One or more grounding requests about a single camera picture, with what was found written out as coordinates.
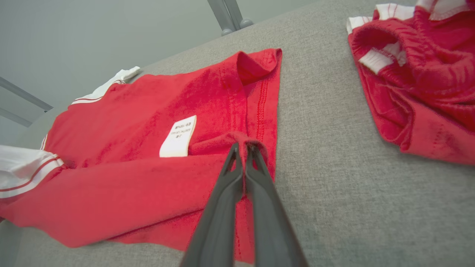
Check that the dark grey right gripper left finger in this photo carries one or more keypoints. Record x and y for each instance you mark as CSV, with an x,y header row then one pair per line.
x,y
219,222

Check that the grey metal table legs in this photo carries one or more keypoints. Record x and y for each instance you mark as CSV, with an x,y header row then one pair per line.
x,y
230,15

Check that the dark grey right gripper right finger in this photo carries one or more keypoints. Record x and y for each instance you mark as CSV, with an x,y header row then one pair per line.
x,y
269,222

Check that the red basketball jersey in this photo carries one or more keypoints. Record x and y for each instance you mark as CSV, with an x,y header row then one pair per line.
x,y
130,185

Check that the grey metal frame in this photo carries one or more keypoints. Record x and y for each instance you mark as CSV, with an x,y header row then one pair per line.
x,y
22,93

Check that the red shorts with white stripe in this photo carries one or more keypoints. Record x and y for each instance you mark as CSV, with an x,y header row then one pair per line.
x,y
426,92

